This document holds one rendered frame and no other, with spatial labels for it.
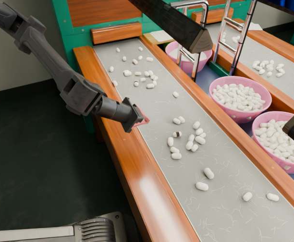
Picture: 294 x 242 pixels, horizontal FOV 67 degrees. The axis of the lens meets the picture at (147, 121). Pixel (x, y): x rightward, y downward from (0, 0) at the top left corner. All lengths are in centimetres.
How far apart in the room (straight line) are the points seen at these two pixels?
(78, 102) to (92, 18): 91
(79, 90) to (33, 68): 184
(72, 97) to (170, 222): 41
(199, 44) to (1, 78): 200
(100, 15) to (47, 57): 77
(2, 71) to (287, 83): 218
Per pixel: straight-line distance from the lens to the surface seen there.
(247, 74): 124
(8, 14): 87
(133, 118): 64
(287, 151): 95
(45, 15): 222
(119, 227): 96
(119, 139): 81
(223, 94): 110
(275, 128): 102
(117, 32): 141
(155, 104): 98
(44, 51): 73
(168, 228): 65
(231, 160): 83
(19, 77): 243
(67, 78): 61
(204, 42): 74
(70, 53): 146
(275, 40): 167
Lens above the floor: 138
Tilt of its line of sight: 44 degrees down
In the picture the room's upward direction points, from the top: straight up
